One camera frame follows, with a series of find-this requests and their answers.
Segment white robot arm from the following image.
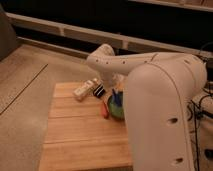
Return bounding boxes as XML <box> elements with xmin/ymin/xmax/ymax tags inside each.
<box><xmin>87</xmin><ymin>44</ymin><xmax>207</xmax><ymax>171</ymax></box>

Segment green ceramic bowl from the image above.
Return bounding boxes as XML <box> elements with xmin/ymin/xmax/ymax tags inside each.
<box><xmin>107</xmin><ymin>91</ymin><xmax>124</xmax><ymax>120</ymax></box>

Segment black white striped object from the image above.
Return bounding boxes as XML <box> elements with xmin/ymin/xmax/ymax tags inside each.
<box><xmin>93</xmin><ymin>84</ymin><xmax>106</xmax><ymax>98</ymax></box>

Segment red chili pepper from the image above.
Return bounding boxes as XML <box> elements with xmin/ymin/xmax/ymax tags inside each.
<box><xmin>101</xmin><ymin>101</ymin><xmax>109</xmax><ymax>119</ymax></box>

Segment cream rectangular box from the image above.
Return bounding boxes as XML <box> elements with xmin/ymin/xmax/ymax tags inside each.
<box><xmin>73</xmin><ymin>78</ymin><xmax>99</xmax><ymax>101</ymax></box>

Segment wooden table board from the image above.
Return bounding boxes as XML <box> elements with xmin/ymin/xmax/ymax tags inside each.
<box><xmin>38</xmin><ymin>82</ymin><xmax>132</xmax><ymax>171</ymax></box>

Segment white wall railing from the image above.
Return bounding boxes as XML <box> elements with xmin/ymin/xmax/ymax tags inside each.
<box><xmin>6</xmin><ymin>12</ymin><xmax>213</xmax><ymax>58</ymax></box>

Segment black cables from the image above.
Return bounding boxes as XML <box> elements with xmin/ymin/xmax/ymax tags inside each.
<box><xmin>186</xmin><ymin>43</ymin><xmax>213</xmax><ymax>171</ymax></box>

